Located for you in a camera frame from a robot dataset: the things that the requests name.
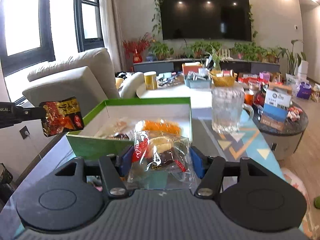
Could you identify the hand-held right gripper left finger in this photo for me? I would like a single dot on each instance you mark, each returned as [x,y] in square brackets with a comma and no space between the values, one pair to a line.
[126,160]

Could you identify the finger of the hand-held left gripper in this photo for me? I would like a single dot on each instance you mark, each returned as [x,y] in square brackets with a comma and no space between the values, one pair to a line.
[30,113]

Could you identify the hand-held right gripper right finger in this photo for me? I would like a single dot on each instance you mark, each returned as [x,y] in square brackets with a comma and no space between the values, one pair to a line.
[197,162]

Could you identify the green cardboard box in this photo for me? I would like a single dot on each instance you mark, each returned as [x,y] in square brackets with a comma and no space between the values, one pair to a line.
[100,142]

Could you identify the black red snack packet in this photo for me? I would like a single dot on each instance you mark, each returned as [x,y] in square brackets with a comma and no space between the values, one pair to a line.
[62,117]

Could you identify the clear brown cake packet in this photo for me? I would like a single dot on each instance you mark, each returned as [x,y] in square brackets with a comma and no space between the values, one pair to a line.
[160,155]

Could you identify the orange cake packet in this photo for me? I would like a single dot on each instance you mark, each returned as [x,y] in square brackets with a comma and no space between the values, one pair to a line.
[160,127]

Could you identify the cream pastry packet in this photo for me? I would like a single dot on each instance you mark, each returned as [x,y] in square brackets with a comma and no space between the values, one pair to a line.
[117,127]

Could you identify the beige sofa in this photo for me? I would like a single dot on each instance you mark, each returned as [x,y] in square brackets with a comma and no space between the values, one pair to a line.
[75,80]

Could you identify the glass mug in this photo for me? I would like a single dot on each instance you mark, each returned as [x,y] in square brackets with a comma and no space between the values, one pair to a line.
[227,110]

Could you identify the black floor object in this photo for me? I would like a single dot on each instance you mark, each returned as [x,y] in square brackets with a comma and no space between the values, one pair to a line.
[5,180]

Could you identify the grey storage tray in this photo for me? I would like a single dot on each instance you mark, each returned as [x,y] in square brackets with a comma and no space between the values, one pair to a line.
[197,83]

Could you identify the orange mug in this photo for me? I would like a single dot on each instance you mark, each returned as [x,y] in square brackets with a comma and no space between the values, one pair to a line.
[248,98]

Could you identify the yellow can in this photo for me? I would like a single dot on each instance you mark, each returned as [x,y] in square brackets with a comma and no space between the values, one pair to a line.
[150,81]

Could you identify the wicker basket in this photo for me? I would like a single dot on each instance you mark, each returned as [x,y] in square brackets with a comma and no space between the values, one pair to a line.
[222,80]

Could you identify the round dark side table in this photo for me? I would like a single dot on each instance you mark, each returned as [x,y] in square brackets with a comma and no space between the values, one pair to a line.
[282,140]

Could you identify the orange box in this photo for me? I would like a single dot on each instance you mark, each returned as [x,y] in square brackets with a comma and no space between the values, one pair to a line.
[191,68]

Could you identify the large black framed window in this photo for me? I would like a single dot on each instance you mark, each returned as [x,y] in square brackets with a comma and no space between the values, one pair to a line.
[22,20]

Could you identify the blue white cardboard box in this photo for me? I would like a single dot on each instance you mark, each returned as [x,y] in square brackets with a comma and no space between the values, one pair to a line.
[275,105]

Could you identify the grey television cabinet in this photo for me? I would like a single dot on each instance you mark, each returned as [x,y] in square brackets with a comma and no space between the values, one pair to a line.
[155,66]

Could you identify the spider plant in vase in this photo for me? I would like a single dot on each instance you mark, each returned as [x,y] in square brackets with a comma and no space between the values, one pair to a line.
[215,55]

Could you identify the red wrapped candies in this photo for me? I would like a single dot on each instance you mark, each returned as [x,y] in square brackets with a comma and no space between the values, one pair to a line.
[295,113]

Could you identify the pink box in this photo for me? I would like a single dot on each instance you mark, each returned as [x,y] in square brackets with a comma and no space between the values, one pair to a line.
[265,76]

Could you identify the potted green plant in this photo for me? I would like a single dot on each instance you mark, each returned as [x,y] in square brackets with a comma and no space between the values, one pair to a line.
[272,53]
[161,50]
[198,48]
[243,50]

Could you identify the red flower decoration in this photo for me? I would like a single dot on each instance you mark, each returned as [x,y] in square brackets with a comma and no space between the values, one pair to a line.
[136,46]

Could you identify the narrow black framed window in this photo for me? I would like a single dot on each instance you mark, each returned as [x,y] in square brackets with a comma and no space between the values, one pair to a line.
[90,12]

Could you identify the white curtain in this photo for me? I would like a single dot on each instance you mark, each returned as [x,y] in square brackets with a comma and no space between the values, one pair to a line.
[111,25]

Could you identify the green ball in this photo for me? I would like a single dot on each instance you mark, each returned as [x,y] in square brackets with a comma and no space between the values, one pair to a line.
[317,202]

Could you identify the purple bag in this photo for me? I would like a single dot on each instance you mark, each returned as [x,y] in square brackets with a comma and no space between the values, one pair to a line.
[303,91]

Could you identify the white tall humidifier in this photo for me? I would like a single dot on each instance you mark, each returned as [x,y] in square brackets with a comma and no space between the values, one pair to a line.
[303,70]

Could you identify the tall leafy floor plant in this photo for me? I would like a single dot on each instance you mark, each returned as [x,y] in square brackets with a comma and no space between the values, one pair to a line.
[295,57]

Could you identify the wall socket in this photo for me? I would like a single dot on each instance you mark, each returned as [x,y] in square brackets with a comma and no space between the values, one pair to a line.
[24,133]

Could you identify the black wall television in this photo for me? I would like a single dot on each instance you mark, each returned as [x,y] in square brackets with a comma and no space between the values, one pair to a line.
[205,15]

